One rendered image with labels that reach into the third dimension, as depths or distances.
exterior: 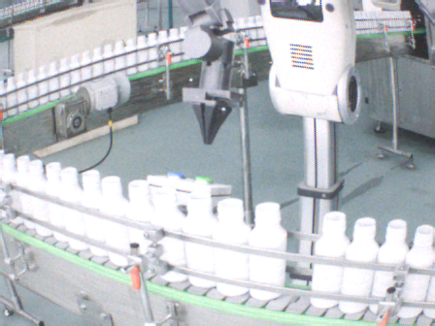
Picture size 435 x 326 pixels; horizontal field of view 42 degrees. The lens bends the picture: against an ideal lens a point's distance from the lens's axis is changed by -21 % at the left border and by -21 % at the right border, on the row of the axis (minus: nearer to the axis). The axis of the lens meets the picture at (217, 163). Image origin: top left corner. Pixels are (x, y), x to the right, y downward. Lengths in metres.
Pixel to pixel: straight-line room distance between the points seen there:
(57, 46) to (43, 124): 2.56
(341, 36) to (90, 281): 0.81
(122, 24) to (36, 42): 0.92
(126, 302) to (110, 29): 4.28
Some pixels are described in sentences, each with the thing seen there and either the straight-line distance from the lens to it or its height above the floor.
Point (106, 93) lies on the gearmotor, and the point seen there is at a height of 1.00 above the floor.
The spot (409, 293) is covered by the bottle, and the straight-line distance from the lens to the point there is 0.98.
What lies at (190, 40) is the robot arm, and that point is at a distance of 1.23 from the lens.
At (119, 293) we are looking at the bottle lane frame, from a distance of 1.25.
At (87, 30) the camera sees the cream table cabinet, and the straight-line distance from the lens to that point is 5.27.
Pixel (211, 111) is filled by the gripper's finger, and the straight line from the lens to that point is 1.27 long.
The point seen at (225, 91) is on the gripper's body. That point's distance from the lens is 1.25.
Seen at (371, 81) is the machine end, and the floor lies 0.45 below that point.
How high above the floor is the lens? 1.58
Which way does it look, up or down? 20 degrees down
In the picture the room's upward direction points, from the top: 4 degrees counter-clockwise
